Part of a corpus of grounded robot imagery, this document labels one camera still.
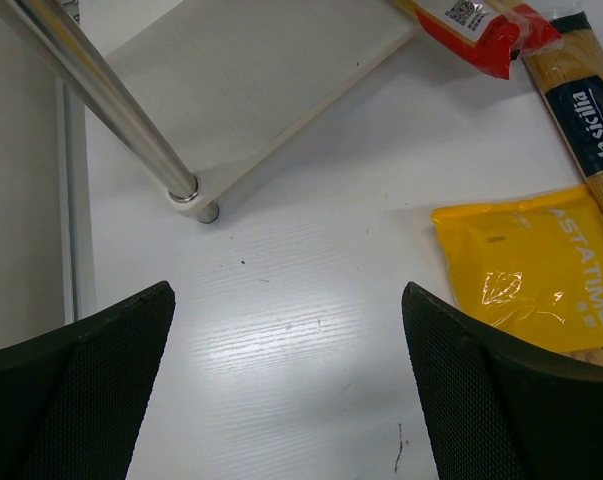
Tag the yellow pasta time bag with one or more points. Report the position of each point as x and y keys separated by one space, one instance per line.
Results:
x=531 y=268

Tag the la sicilia spaghetti pack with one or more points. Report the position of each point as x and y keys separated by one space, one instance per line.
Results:
x=570 y=80

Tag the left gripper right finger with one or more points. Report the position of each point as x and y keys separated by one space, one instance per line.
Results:
x=497 y=407

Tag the white two-tier shelf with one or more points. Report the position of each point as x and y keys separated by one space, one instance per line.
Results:
x=211 y=88

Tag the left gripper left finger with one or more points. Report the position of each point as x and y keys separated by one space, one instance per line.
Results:
x=72 y=401

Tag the red spaghetti pack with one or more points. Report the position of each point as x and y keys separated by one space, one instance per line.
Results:
x=489 y=35

